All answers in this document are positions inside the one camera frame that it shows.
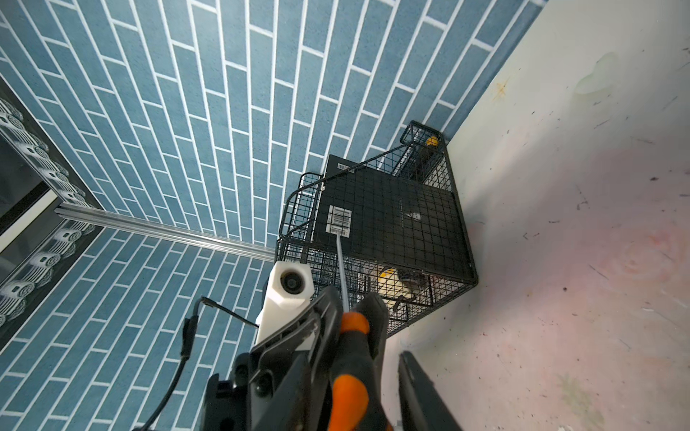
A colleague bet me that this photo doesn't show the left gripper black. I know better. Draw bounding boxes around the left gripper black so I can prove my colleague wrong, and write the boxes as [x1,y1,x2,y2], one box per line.
[199,287,389,430]

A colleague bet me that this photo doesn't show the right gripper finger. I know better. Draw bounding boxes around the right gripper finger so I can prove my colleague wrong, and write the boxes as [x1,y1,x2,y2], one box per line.
[398,351,463,431]

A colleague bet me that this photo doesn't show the orange black screwdriver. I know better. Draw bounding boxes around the orange black screwdriver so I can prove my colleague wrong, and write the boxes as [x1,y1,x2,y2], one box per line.
[335,232,395,431]

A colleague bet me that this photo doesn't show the black box in basket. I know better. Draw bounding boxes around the black box in basket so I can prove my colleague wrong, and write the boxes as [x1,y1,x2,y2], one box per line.
[313,156,475,281]

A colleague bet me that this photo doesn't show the black wire mesh basket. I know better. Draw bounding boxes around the black wire mesh basket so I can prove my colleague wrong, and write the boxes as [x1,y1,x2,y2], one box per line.
[276,121,479,334]

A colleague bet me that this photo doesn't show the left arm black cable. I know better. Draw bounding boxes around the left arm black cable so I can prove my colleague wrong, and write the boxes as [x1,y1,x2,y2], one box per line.
[131,295,260,431]

